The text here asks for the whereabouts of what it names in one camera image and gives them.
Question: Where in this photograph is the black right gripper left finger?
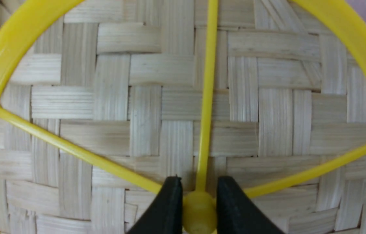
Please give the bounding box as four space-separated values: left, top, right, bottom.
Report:
128 176 183 234

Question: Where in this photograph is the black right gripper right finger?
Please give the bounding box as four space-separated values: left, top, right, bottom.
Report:
216 176 284 234

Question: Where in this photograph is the yellow woven bamboo steamer lid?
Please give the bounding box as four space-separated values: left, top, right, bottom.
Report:
0 0 366 234

